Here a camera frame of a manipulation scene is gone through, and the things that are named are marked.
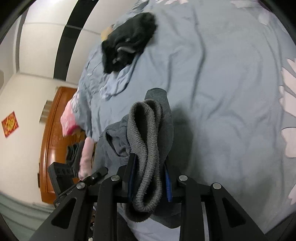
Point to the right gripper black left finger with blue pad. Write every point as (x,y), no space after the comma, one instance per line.
(93,200)

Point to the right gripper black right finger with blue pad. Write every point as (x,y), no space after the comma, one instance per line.
(208,207)

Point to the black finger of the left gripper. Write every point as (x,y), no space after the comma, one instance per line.
(61,177)

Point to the black fleece hoodie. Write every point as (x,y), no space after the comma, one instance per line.
(126,41)

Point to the light blue shirt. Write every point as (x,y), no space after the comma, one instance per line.
(116,82)

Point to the red diamond wall decoration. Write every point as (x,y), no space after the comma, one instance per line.
(9,124)

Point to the brown wooden headboard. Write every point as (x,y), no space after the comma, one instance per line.
(54,145)

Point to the yellow beige garment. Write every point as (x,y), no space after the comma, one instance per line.
(105,33)

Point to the blue floral bed duvet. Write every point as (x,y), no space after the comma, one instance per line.
(228,68)

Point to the white wardrobe with black stripe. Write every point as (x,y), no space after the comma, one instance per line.
(57,36)

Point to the grey wall switch panel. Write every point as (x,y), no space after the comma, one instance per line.
(46,111)

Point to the pink fluffy pillow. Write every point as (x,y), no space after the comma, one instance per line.
(68,120)

